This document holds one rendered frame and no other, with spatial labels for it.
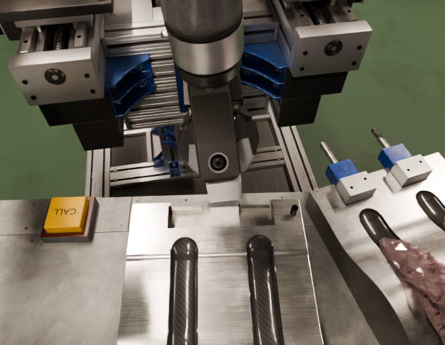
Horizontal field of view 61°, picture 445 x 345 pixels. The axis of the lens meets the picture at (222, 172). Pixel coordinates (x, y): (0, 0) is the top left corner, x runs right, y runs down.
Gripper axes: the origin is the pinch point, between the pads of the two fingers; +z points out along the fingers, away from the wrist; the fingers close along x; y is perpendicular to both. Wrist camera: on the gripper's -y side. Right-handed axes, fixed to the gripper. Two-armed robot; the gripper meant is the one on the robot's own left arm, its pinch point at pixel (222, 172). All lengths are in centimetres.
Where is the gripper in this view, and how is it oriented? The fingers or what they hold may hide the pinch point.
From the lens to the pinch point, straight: 55.6
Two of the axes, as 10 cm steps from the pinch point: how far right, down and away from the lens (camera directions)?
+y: -0.9, -8.4, 5.4
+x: -9.9, 1.1, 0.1
